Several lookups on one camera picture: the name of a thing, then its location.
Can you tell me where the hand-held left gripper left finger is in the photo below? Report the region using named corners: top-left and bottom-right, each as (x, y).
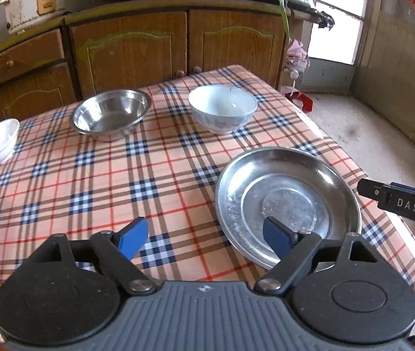
top-left (28, 217), bottom-right (164, 295)

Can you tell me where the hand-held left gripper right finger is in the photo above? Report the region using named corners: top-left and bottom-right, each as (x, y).
top-left (253, 216), bottom-right (380, 297)

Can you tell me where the stainless steel plate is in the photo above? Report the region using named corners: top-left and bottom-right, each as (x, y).
top-left (215, 147), bottom-right (362, 270)

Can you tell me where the stainless steel bowl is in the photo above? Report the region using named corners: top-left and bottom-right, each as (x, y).
top-left (70, 90), bottom-right (152, 142)

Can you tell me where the blue patterned white bowl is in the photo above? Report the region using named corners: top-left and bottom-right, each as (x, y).
top-left (188, 85), bottom-right (258, 135)

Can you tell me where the plaid tablecloth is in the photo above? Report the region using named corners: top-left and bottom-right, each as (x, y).
top-left (0, 65), bottom-right (415, 337)

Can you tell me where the red bag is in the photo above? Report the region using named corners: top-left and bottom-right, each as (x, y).
top-left (284, 91), bottom-right (314, 114)

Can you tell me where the grey door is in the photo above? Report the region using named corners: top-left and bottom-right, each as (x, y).
top-left (354, 0), bottom-right (415, 147)

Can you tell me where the bright window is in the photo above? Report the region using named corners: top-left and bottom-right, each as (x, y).
top-left (304, 0), bottom-right (372, 66)

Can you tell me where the wooden two-door cabinet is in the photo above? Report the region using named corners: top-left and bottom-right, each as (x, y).
top-left (65, 0), bottom-right (305, 99)

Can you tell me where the green onion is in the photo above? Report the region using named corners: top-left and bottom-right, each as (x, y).
top-left (262, 0), bottom-right (293, 42)

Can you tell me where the black flat tray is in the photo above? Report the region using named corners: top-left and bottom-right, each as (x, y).
top-left (225, 0), bottom-right (336, 29)

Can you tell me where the white rice cooker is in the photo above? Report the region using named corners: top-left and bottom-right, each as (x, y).
top-left (0, 0), bottom-right (65, 35)

